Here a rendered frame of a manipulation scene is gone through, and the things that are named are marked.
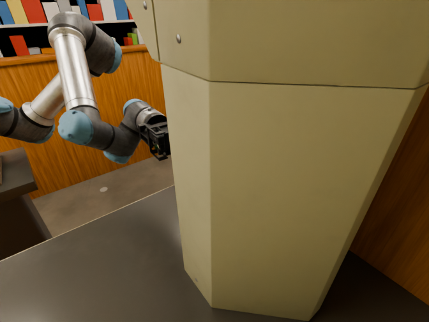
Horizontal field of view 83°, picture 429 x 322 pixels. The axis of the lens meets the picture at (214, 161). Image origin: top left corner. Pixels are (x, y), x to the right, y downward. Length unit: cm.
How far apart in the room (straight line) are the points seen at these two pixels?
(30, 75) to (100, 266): 182
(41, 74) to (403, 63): 223
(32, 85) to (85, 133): 170
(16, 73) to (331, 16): 219
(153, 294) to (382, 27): 59
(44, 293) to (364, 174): 67
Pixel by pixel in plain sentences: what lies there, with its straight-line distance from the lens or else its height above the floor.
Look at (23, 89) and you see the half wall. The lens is 233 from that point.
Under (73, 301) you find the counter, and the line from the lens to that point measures 67.
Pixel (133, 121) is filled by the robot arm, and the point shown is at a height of 120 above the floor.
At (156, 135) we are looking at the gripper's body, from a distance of 57.
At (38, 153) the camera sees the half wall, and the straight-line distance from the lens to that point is 251.
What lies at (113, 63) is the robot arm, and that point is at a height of 129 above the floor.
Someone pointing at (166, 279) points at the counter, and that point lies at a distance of 64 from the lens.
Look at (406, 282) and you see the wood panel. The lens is 74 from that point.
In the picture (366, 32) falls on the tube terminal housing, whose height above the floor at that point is 146.
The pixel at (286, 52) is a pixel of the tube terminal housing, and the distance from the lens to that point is 26.
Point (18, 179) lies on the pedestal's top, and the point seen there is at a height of 94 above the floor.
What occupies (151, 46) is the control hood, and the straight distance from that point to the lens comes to 37.
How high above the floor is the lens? 148
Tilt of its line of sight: 34 degrees down
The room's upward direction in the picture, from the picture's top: straight up
